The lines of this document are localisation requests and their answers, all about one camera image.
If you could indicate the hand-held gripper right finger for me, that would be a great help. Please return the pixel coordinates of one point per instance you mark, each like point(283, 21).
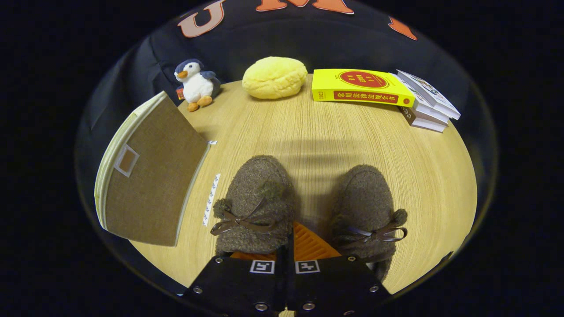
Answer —
point(291, 253)

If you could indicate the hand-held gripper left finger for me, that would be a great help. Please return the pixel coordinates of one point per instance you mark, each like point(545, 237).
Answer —
point(238, 281)

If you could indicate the brown fuzzy shoe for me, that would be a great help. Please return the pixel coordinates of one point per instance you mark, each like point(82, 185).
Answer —
point(365, 198)
point(257, 189)

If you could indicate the brown fabric storage box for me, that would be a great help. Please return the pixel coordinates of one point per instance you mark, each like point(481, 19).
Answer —
point(154, 176)

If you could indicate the long white tape strip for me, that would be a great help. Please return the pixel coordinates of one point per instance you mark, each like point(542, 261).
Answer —
point(211, 200)

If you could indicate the yellow bun-shaped plush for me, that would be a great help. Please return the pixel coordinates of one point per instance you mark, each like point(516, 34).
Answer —
point(274, 78)

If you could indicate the yellow book with red circle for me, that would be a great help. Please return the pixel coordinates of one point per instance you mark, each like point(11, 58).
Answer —
point(359, 86)

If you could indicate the penguin plush toy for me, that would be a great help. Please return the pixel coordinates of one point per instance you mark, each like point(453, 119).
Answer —
point(196, 86)

